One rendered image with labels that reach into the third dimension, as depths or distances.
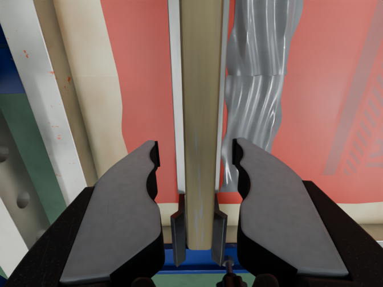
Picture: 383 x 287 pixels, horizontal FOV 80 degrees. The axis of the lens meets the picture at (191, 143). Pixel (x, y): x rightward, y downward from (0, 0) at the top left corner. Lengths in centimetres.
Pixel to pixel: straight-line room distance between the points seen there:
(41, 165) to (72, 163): 144
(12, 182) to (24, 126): 133
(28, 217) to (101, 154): 12
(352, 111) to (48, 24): 37
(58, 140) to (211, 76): 21
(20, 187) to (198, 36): 28
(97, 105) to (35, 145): 140
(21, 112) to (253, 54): 147
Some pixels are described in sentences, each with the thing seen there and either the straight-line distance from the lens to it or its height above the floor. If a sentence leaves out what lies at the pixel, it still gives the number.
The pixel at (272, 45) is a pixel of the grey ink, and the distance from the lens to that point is 29.
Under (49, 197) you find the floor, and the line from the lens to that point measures 193.
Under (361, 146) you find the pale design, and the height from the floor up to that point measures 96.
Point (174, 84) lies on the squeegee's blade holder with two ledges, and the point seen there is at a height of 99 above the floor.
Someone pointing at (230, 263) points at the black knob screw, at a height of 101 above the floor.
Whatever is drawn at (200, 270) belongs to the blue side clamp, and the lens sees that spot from 42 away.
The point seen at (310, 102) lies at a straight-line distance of 33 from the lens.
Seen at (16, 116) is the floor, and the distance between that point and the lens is 166.
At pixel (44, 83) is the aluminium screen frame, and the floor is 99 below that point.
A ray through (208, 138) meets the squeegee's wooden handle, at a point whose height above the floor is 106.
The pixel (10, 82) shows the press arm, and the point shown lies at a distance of 41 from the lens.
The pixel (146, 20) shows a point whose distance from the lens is 28.
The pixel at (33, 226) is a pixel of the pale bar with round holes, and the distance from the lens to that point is 38.
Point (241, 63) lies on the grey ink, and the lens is 29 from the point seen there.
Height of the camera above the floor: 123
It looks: 61 degrees down
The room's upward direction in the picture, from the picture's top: 179 degrees clockwise
